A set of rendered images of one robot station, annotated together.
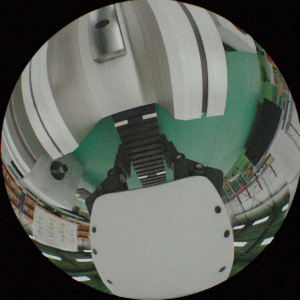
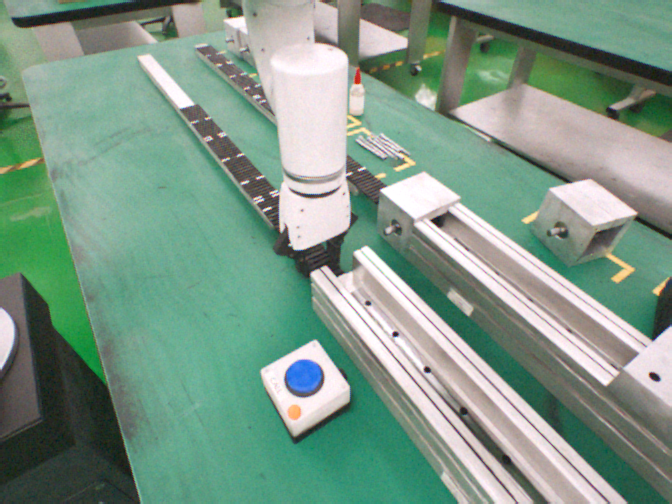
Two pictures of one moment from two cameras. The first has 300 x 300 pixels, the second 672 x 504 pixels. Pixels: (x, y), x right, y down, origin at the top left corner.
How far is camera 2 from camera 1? 54 cm
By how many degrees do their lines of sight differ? 22
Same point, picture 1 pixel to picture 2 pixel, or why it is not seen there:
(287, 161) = not seen: outside the picture
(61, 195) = (389, 205)
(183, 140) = (277, 281)
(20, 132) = (433, 251)
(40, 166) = (408, 229)
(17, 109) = (446, 267)
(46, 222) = not seen: outside the picture
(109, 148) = (348, 258)
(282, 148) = not seen: outside the picture
